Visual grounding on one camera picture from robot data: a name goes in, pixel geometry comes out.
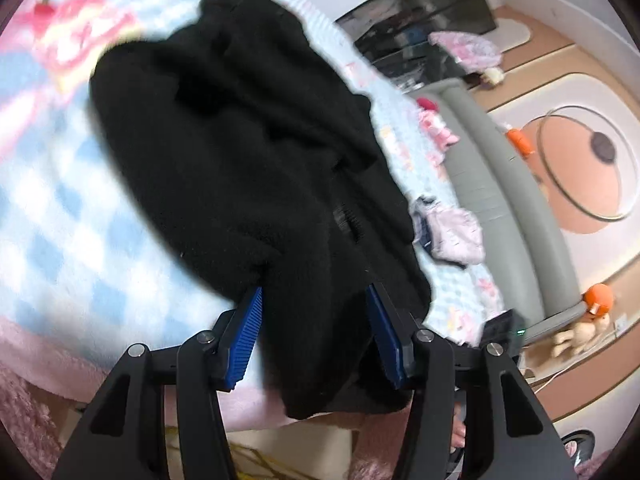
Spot black fleece jacket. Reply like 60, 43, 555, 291
90, 0, 431, 419

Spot orange plush toy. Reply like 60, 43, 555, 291
584, 283, 615, 318

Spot folded pink garment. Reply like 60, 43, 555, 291
426, 204, 486, 266

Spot folded dark striped clothes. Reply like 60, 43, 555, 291
410, 196, 468, 266

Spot grey padded headboard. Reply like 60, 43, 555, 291
409, 79, 586, 346

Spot pink plush toy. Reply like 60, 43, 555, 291
416, 98, 460, 153

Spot beige teddy bear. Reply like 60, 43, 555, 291
550, 313, 611, 359

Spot blue checkered cartoon blanket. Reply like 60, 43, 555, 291
0, 0, 504, 351

